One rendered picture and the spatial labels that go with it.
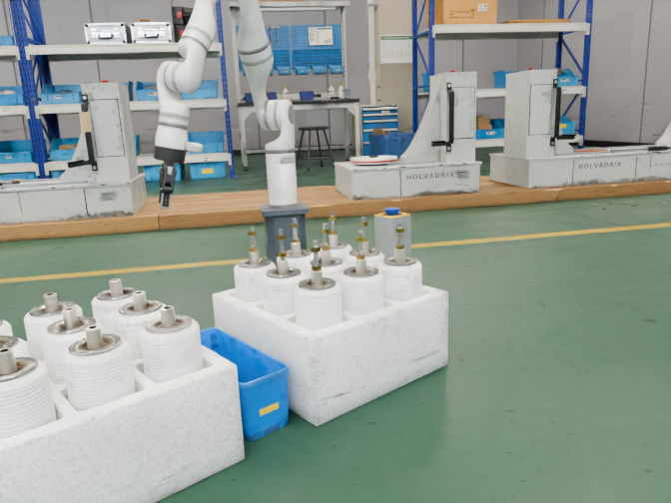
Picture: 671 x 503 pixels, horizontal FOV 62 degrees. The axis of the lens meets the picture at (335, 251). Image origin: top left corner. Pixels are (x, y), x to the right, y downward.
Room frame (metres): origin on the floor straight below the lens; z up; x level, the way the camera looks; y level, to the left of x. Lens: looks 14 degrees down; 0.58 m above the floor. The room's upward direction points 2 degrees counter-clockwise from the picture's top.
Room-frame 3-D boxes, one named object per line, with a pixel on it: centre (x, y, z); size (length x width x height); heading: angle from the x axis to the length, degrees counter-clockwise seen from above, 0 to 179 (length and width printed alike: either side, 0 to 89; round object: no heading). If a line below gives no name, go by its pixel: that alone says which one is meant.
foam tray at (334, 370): (1.22, 0.02, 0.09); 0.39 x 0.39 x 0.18; 39
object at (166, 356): (0.86, 0.28, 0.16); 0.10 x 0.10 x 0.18
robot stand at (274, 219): (1.76, 0.16, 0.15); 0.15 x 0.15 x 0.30; 10
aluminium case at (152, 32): (5.86, 1.72, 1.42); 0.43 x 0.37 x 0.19; 13
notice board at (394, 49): (7.60, -0.93, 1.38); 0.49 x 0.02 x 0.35; 100
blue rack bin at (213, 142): (5.98, 1.32, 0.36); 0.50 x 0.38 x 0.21; 10
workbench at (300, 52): (6.92, 0.40, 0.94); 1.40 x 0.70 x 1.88; 100
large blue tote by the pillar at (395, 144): (5.97, -0.66, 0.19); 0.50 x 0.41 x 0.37; 15
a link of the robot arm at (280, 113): (1.76, 0.16, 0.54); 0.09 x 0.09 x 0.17; 74
